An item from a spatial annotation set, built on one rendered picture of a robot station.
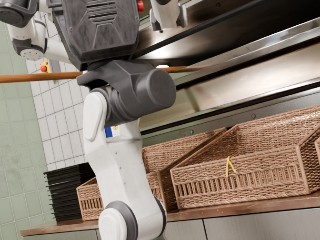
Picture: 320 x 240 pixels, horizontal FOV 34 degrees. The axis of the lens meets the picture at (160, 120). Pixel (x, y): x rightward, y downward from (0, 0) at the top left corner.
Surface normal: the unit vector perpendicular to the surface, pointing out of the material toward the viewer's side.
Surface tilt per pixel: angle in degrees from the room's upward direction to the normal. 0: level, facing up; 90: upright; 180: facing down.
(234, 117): 90
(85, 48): 105
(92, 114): 90
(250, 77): 70
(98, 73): 90
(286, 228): 90
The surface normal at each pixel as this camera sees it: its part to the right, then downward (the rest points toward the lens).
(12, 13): -0.08, 0.92
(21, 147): 0.70, -0.21
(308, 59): -0.72, -0.24
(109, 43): 0.22, 0.15
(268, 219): -0.68, 0.10
